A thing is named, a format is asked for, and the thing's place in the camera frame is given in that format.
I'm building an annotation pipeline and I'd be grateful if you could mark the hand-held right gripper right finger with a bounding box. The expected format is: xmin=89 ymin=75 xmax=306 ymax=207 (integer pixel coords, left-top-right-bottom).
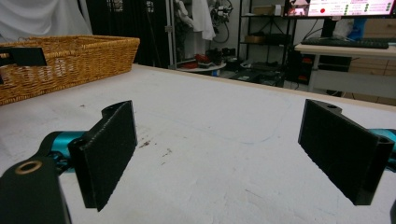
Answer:
xmin=297 ymin=98 xmax=396 ymax=206

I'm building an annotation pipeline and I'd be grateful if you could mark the black keyboard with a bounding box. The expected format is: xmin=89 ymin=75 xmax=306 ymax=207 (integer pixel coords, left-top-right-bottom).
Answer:
xmin=300 ymin=36 xmax=390 ymax=50

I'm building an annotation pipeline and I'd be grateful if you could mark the black computer tower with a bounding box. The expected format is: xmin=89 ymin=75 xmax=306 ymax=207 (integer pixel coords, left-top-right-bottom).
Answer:
xmin=287 ymin=52 xmax=313 ymax=86

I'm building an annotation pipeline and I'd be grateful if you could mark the white curtain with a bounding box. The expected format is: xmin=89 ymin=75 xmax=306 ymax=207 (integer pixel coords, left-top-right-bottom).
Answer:
xmin=0 ymin=0 xmax=93 ymax=43

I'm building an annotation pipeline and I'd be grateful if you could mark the round white table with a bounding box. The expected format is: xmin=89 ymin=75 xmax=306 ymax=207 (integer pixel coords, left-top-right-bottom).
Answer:
xmin=177 ymin=61 xmax=227 ymax=74

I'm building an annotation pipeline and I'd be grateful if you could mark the wicker basket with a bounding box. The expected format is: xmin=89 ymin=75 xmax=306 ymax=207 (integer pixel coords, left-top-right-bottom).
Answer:
xmin=0 ymin=35 xmax=141 ymax=106

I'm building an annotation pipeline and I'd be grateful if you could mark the black curtain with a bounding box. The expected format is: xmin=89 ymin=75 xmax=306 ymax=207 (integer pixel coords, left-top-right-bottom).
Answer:
xmin=86 ymin=0 xmax=170 ymax=68

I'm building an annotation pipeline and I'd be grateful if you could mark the hanging white cloth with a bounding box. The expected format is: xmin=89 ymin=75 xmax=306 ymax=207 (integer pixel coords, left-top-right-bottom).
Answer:
xmin=191 ymin=0 xmax=217 ymax=41

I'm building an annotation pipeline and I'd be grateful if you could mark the light wooden desk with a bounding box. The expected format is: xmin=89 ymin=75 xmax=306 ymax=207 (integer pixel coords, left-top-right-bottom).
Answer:
xmin=293 ymin=43 xmax=396 ymax=100

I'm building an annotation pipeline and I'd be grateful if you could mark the black metal shelf rack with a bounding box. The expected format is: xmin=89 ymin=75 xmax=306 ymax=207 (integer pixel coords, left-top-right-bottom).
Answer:
xmin=237 ymin=0 xmax=297 ymax=64

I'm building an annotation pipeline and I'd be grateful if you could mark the computer monitor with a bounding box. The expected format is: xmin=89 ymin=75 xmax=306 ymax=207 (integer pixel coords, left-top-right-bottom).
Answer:
xmin=283 ymin=0 xmax=396 ymax=19

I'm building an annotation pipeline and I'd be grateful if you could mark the metal stand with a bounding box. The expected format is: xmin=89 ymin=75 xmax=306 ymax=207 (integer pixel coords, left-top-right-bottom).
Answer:
xmin=165 ymin=0 xmax=176 ymax=70

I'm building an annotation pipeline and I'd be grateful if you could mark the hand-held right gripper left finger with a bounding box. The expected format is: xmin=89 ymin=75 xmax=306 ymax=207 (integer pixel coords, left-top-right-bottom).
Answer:
xmin=40 ymin=100 xmax=138 ymax=213

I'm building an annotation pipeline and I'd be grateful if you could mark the large cardboard box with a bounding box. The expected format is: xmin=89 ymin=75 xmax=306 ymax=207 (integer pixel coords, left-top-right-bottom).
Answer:
xmin=363 ymin=18 xmax=396 ymax=40

